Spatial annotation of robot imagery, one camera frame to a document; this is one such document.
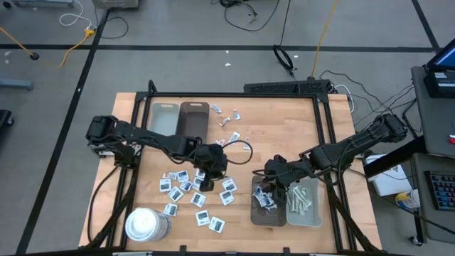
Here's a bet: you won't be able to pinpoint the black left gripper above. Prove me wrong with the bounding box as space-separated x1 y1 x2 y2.
193 143 228 193

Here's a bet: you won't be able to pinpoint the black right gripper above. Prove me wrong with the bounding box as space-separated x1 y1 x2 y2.
264 155 302 206

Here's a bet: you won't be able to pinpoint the brown translucent plastic bin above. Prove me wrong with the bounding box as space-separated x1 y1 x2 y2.
250 174 287 228
176 101 210 143

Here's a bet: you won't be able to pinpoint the light grey plastic bin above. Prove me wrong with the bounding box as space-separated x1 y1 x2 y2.
148 102 181 137
286 174 323 228

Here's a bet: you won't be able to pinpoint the white wipes canister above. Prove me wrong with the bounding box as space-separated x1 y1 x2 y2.
124 207 172 243

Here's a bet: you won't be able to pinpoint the black perforated metal bar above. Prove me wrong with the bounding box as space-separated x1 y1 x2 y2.
243 79 332 97

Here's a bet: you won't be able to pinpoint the white box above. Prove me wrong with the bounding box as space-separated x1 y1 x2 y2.
363 153 414 198

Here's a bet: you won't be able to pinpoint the black diagonal beam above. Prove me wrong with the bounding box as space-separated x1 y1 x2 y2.
362 135 428 179

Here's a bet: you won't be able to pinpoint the wipes tub yellow label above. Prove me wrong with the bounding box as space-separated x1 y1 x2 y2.
395 188 422 210

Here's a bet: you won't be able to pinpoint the grey desk with keyboard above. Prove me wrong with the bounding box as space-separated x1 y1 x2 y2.
409 152 455 245

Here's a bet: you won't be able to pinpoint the black keyboard coloured keys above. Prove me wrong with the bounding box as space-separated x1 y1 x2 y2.
424 169 455 212

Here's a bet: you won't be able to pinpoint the grey desk with printer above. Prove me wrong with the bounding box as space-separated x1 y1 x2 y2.
411 65 455 158

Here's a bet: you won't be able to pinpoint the black label printer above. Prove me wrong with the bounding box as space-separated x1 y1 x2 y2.
422 68 455 100

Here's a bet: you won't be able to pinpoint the grey equipment box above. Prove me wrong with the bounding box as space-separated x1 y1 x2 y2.
92 0 140 10

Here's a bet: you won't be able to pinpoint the black caster base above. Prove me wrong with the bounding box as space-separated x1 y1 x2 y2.
0 109 15 137

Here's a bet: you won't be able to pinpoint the laptop screen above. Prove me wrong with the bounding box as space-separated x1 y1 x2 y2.
426 46 455 72

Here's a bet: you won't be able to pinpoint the grey floor stand foot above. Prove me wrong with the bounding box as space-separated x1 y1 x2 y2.
0 78 36 91

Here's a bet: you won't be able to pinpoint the grey equipment base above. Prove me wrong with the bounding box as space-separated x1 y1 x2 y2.
10 0 75 9

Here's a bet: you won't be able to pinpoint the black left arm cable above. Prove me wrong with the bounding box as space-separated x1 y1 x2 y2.
86 165 120 245

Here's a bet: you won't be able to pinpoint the white cable loop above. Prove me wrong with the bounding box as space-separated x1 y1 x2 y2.
333 84 357 114

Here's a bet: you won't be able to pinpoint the black coiled cable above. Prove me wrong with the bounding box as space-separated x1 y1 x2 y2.
272 0 296 78

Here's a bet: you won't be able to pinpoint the black floor cables tangle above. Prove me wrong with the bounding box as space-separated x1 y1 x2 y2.
318 69 417 138

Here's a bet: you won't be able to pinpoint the orange hanging cable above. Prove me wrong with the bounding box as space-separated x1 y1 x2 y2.
310 0 340 80

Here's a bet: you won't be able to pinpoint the thin black floor cable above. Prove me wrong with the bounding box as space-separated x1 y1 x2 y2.
95 6 129 40

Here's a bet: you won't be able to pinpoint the black floor cable bundle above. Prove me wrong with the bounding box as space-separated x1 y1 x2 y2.
211 0 282 33

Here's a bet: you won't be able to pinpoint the yellow extension cable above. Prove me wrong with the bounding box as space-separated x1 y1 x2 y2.
0 26 97 69

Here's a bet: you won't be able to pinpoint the white floor cable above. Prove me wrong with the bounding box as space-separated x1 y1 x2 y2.
58 0 94 30

